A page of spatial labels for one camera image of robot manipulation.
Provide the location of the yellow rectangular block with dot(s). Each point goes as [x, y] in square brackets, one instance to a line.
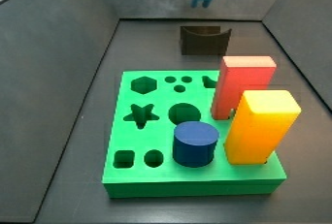
[263, 116]

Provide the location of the black curved fixture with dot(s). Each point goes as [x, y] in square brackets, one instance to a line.
[203, 40]

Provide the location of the dark blue cylinder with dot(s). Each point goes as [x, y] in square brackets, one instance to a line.
[194, 143]

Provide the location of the red rectangular block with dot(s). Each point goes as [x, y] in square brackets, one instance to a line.
[242, 73]

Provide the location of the green shape sorter board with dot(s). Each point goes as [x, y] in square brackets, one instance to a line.
[166, 146]

